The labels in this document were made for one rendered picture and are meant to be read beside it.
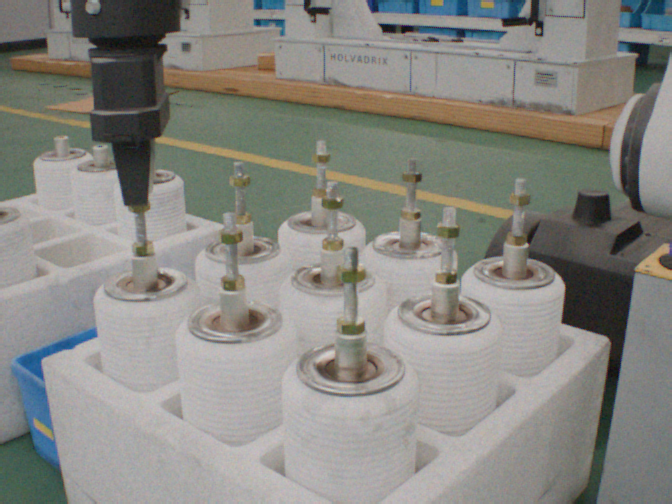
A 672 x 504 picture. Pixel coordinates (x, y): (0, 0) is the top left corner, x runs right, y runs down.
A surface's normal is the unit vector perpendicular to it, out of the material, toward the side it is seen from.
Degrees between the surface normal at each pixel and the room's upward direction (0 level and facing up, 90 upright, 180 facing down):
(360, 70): 90
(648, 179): 106
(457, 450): 0
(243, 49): 90
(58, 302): 90
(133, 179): 90
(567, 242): 45
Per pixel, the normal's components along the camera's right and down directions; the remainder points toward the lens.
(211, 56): 0.75, 0.22
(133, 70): 0.13, 0.33
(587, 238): -0.47, -0.48
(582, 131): -0.66, 0.26
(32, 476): 0.00, -0.94
